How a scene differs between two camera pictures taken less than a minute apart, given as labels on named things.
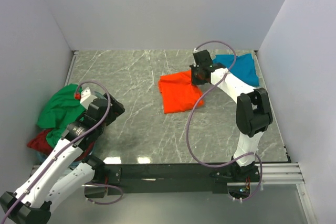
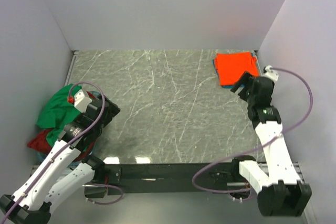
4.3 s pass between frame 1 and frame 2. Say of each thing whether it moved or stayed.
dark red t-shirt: stayed
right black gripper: moved
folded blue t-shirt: stayed
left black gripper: stayed
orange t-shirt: moved
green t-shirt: stayed
